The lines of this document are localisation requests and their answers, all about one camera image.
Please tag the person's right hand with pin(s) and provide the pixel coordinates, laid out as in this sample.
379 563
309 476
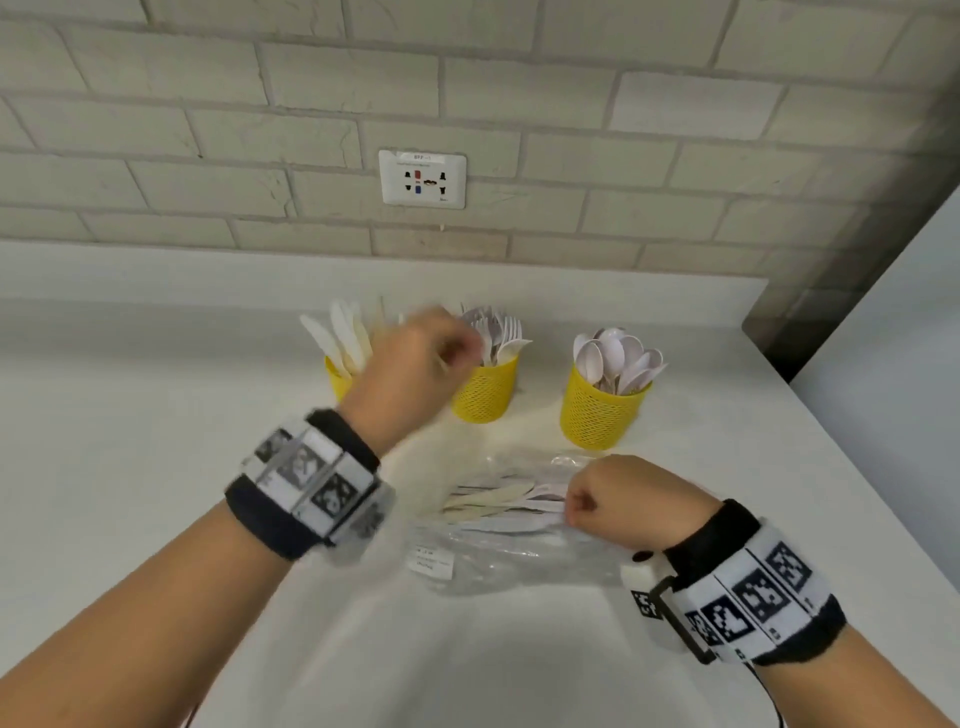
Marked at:
637 506

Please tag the person's left hand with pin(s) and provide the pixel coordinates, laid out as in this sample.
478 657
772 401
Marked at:
397 375

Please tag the person's right fingers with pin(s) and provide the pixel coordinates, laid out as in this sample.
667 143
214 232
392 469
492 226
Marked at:
579 504

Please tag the person's left fingers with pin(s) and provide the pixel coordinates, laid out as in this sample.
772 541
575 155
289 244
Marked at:
457 341

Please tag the thin beige wooden utensil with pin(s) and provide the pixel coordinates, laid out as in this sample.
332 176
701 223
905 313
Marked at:
442 364

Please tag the clear plastic bag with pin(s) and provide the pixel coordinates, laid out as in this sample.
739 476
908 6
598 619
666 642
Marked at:
517 559

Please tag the person's left forearm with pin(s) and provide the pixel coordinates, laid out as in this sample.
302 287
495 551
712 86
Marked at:
150 622

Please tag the person's right forearm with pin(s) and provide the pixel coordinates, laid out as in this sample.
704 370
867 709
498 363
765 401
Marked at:
855 686

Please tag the bunch of white plastic forks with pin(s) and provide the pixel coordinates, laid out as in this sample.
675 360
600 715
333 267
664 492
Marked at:
502 337

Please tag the yellow mesh cup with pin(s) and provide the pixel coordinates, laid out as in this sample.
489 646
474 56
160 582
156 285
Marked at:
600 412
339 381
486 390

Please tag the pile of disposable cutlery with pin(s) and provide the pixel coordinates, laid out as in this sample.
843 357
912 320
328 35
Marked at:
495 504

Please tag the bunch of white plastic spoons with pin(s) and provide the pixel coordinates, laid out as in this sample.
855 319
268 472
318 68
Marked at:
616 361

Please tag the white paper label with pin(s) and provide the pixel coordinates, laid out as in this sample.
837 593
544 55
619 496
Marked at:
430 562

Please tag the black marker-tagged right wristband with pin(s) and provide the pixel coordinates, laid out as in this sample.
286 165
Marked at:
750 592

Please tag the black marker-tagged wristband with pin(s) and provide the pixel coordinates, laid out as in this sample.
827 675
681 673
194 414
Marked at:
750 592
307 480

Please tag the black marker-tagged left wristband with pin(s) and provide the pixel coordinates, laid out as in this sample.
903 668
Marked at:
307 480

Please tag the white cabinet side panel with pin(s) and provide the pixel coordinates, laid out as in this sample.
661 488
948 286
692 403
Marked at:
892 360

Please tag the white wall power outlet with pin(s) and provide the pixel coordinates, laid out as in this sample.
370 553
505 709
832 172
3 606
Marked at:
422 180

